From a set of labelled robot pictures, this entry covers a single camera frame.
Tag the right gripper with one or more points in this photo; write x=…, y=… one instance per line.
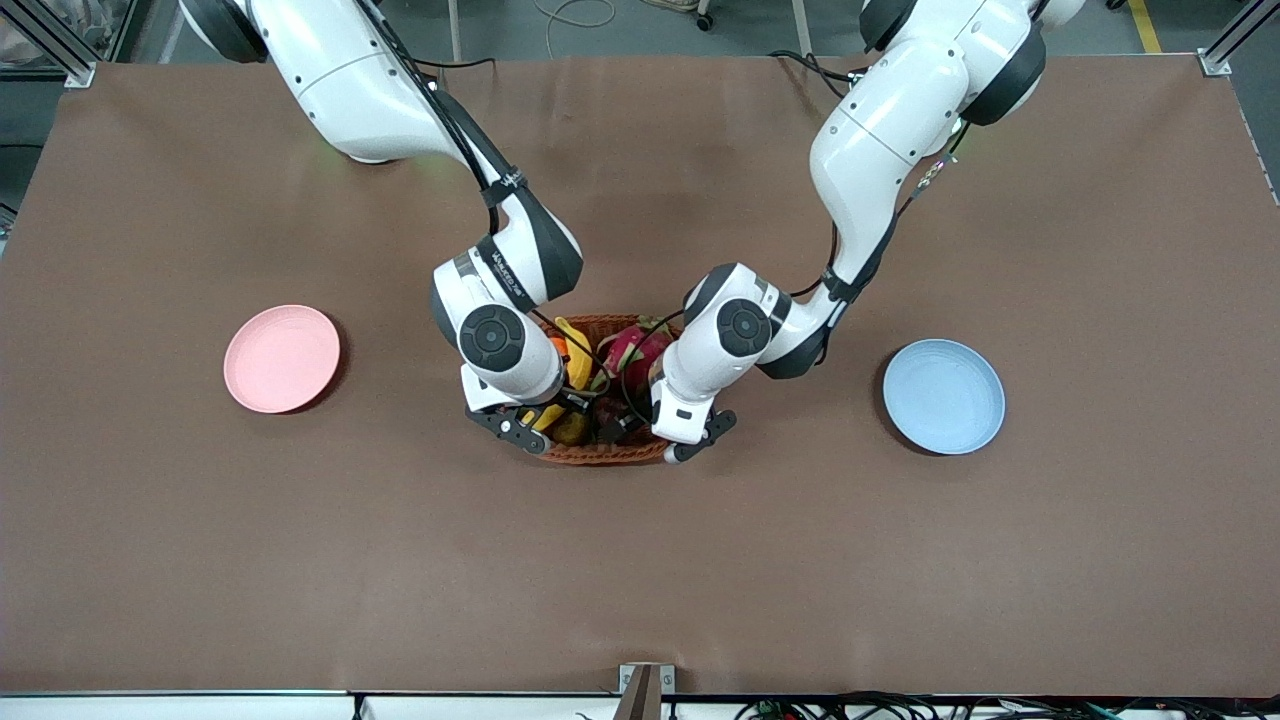
x=573, y=402

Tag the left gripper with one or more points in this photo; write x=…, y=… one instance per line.
x=630, y=424

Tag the dark red apple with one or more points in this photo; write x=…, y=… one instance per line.
x=607, y=413

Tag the yellow banana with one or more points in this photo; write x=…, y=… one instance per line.
x=578, y=370

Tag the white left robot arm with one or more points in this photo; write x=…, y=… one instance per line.
x=880, y=130

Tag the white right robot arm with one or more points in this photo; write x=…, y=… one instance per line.
x=350, y=80

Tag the small yellow lemon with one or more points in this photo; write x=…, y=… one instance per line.
x=570, y=430

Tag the brown wicker basket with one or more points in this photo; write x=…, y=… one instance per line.
x=600, y=454

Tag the small orange fruit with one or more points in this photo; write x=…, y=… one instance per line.
x=558, y=348

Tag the pink dragon fruit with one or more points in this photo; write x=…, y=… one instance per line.
x=630, y=350

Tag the brown table cover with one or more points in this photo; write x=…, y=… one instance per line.
x=640, y=580

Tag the pink round plate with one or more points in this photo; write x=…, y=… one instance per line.
x=282, y=360

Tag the blue round plate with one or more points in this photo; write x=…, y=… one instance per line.
x=944, y=397

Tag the grey table leg bar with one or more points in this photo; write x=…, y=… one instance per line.
x=455, y=30
x=801, y=25

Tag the black chair caster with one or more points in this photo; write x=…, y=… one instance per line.
x=705, y=17

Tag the metal bracket with wooden post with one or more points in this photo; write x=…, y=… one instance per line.
x=640, y=695

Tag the aluminium frame post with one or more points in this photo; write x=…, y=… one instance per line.
x=1235, y=40
x=55, y=40

